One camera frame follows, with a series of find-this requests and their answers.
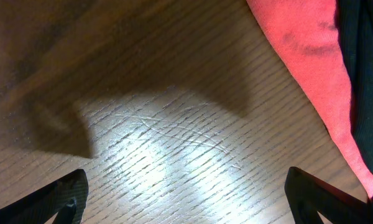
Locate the black t-shirt with print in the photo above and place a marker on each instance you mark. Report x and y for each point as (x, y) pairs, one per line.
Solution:
(356, 41)

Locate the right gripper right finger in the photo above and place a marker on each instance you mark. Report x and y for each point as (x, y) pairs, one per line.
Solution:
(311, 198)

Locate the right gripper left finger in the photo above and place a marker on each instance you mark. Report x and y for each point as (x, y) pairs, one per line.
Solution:
(65, 199)

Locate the red t-shirt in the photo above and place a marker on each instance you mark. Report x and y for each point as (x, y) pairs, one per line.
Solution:
(304, 35)

